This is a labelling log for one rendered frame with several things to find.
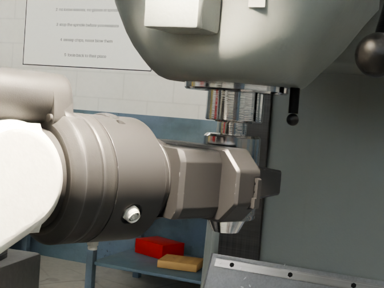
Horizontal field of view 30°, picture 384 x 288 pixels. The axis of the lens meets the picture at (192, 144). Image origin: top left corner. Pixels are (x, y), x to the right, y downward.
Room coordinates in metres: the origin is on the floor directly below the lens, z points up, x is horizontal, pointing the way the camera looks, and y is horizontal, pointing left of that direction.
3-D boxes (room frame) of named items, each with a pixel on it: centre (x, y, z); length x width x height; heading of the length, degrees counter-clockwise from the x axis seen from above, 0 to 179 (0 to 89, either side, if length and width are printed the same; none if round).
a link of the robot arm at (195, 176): (0.53, 0.03, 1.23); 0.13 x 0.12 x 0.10; 44
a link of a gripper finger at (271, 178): (0.57, -0.05, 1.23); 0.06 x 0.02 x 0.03; 134
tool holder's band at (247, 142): (0.59, -0.03, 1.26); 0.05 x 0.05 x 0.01
